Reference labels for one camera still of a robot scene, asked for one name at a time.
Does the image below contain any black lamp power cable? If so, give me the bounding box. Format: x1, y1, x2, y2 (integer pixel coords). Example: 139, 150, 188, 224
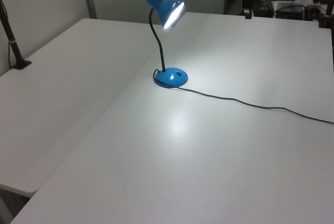
152, 68, 334, 125

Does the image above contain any black camera stand with clamp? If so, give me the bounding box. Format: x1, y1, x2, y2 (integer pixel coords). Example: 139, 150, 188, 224
316, 0, 334, 29
0, 0, 32, 71

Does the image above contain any black box with green light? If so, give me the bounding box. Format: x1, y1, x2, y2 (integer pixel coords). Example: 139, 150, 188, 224
253, 0, 275, 17

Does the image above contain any black flat electronics box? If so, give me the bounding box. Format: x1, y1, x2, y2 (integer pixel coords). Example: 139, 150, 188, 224
273, 2, 306, 20

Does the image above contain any blue gooseneck desk lamp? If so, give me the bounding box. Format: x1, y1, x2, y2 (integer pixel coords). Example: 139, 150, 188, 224
146, 0, 189, 88

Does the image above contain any thin black stand cable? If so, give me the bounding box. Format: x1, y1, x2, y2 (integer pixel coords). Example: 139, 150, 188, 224
0, 0, 13, 68

